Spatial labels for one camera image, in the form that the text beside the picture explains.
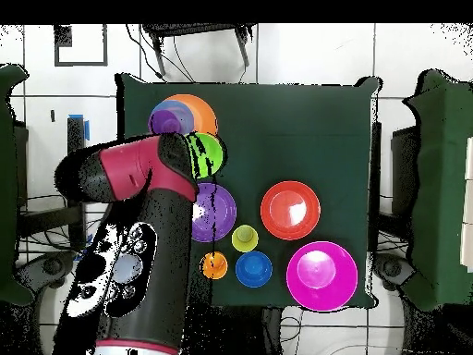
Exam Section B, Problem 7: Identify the green bowl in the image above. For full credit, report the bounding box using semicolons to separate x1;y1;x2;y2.
185;131;225;180

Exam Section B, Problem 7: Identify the large yellow-orange bowl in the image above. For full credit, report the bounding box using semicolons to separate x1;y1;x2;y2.
162;92;219;137

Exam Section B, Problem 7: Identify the light blue bowl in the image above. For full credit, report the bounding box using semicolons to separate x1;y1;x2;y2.
149;99;196;136

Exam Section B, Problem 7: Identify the purple bowl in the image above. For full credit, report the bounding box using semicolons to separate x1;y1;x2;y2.
190;182;237;243

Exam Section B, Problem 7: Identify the yellow cup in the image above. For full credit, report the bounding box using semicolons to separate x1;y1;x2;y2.
231;224;260;253

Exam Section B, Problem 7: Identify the red bowl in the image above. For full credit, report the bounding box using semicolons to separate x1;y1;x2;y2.
260;180;321;241

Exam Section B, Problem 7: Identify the orange cup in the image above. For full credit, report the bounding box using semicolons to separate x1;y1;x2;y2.
200;251;229;281

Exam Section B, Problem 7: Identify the dark blue bowl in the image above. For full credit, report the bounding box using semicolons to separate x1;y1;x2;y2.
235;250;273;288

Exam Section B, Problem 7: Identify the dark green tablecloth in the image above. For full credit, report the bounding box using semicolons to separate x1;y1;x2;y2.
115;72;382;310

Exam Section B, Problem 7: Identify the pink bowl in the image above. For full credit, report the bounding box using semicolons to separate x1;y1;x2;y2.
285;240;359;312

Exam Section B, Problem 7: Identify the blue tape strip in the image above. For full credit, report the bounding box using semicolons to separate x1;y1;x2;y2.
68;114;91;141

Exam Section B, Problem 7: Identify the green cloth covered side table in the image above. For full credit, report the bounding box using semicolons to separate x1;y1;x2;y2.
402;69;473;312
0;64;35;306

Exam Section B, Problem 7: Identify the black frame table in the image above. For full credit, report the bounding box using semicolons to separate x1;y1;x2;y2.
16;116;88;252

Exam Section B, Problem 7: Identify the bundle of floor cables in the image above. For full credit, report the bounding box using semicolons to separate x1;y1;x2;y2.
18;193;108;267

